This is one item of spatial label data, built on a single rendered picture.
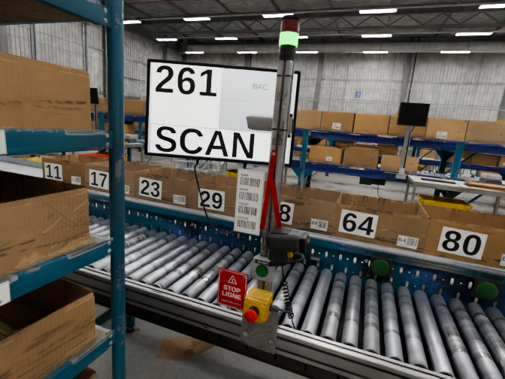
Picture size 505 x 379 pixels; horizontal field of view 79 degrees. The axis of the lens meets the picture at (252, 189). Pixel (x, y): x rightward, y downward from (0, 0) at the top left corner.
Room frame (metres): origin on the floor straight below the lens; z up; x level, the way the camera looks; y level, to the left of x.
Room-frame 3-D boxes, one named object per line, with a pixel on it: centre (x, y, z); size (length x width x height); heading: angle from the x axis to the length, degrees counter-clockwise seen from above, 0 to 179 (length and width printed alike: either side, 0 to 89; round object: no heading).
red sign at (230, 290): (0.89, 0.01, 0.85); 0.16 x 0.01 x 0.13; 70
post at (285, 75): (0.89, -0.06, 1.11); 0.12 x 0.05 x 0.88; 70
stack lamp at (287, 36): (0.90, -0.06, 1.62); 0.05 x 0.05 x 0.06
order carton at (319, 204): (1.60, -0.26, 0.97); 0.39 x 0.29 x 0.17; 70
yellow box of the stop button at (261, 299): (0.83, -0.08, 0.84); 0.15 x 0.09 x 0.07; 70
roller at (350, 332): (1.06, -0.42, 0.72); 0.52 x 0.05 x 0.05; 160
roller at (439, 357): (0.97, -0.66, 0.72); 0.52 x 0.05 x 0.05; 160
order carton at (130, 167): (1.99, 0.84, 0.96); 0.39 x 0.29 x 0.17; 70
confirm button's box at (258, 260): (0.86, -0.05, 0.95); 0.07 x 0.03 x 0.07; 70
